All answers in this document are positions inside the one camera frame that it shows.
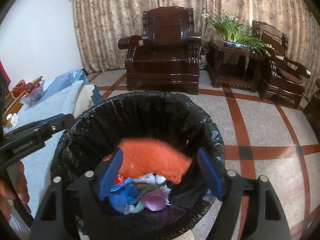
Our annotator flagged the blue plastic bag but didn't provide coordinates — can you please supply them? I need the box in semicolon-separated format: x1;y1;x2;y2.
108;178;140;215

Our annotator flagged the red plastic bag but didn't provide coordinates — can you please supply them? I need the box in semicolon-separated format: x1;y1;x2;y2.
114;174;126;185

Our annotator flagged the white tissue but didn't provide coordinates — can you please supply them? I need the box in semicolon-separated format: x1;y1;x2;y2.
133;173;168;187

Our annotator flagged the orange foam net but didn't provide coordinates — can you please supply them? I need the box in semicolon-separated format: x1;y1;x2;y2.
118;138;192;184

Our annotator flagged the pink face mask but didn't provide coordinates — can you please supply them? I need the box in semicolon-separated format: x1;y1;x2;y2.
140;189;169;212

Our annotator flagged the black lined trash bin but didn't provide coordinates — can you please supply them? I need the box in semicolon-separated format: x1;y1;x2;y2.
50;92;225;239

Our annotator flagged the person's left hand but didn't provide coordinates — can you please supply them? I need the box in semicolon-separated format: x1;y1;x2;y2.
0;160;30;222

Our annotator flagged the grey table cloth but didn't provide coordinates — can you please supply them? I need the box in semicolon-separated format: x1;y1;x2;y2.
15;80;95;216

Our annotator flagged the white tissue box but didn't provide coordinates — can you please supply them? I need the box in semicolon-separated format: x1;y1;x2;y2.
5;113;18;129

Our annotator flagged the glass fruit bowl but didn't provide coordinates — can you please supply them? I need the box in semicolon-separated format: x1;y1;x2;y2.
20;80;44;107

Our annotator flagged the red fruit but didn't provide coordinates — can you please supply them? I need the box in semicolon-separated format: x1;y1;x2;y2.
25;82;40;94

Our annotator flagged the blue plastic sheet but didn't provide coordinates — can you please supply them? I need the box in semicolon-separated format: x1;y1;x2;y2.
41;69;88;101

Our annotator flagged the red pouch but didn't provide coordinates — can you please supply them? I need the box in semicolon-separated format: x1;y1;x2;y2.
12;79;26;98

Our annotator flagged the red cloth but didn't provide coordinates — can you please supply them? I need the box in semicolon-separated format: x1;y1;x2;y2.
0;62;11;89

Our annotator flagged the beige floral curtain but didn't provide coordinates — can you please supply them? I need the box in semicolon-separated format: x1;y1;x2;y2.
71;0;319;97

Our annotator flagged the dark wooden armchair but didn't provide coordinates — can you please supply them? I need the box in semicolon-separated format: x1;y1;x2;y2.
118;6;201;94
252;21;311;108

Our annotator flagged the dark wooden side table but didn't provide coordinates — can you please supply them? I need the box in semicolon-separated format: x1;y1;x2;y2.
206;41;265;93

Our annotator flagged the potted green plant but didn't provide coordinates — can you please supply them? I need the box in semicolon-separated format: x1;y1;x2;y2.
202;12;272;56

